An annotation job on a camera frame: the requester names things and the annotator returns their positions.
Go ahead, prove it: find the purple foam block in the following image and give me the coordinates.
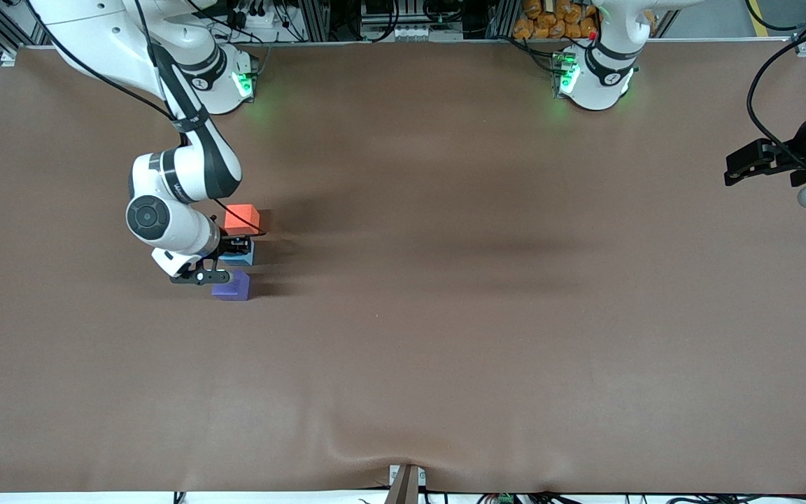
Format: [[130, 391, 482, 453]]
[[211, 272, 251, 302]]

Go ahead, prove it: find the white power strip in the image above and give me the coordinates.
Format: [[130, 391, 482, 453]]
[[225, 0, 285, 30]]

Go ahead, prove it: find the brown table mat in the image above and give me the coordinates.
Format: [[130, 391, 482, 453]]
[[0, 41, 806, 495]]

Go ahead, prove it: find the bag of orange items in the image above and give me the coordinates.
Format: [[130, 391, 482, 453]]
[[513, 0, 600, 40]]

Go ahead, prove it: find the white post bracket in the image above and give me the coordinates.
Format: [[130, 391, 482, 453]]
[[389, 465, 427, 488]]

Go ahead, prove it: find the light blue foam block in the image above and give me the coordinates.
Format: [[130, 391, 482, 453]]
[[218, 241, 256, 267]]

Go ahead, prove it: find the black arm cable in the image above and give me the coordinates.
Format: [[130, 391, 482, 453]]
[[747, 24, 806, 176], [25, 0, 267, 235]]

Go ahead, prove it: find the brown camera post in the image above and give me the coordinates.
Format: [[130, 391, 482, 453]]
[[386, 463, 421, 504]]

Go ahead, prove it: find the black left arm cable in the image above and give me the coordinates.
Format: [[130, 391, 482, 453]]
[[747, 24, 806, 176]]

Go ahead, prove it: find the aluminium frame post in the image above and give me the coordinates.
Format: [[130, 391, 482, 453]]
[[297, 0, 337, 43], [487, 0, 519, 39]]

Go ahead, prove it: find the white terminal block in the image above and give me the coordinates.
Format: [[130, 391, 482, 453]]
[[393, 24, 446, 41]]

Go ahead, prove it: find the orange foam block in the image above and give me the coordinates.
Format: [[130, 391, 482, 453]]
[[224, 204, 262, 235]]

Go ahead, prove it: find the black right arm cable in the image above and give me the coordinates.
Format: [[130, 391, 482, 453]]
[[25, 0, 267, 235]]

